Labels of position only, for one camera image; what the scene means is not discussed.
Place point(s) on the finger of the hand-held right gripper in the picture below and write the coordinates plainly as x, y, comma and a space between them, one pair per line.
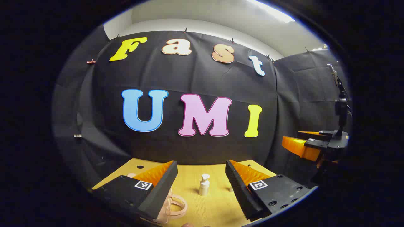
300, 148
312, 135

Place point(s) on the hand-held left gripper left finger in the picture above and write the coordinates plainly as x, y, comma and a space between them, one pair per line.
159, 195

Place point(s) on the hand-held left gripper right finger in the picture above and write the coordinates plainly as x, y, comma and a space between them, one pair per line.
241, 192

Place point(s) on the pink suitcase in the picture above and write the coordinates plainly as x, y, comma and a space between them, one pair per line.
164, 212

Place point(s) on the white pump bottle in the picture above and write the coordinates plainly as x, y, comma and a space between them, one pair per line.
204, 189

